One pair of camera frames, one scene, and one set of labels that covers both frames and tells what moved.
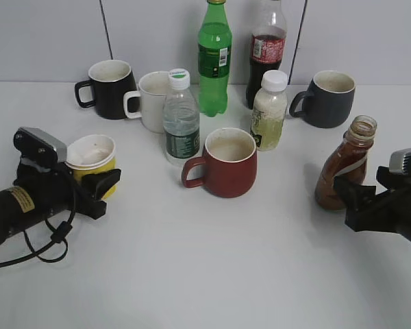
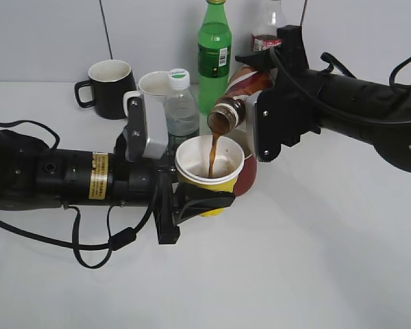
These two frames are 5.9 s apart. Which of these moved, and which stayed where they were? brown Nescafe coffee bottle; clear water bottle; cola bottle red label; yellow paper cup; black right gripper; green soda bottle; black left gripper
Moved: yellow paper cup; brown Nescafe coffee bottle; black right gripper; black left gripper
Stayed: cola bottle red label; green soda bottle; clear water bottle
